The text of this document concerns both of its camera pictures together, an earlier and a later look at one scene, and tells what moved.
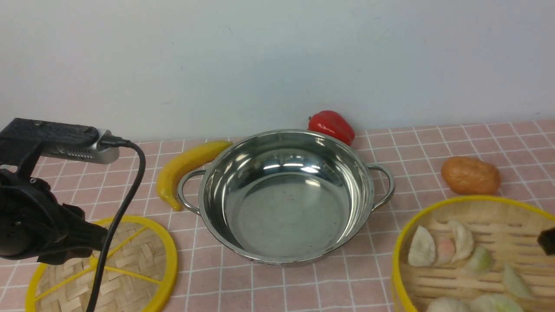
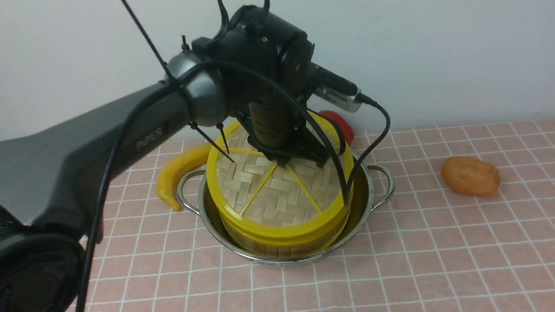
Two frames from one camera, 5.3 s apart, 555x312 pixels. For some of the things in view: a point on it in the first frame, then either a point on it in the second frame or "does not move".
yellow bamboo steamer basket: x=475 y=254 to x=295 y=247
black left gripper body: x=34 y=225 to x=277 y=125
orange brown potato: x=468 y=175 does not move
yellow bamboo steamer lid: x=138 y=272 to x=254 y=194
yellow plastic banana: x=184 y=162 does not move
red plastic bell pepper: x=333 y=123 does not move
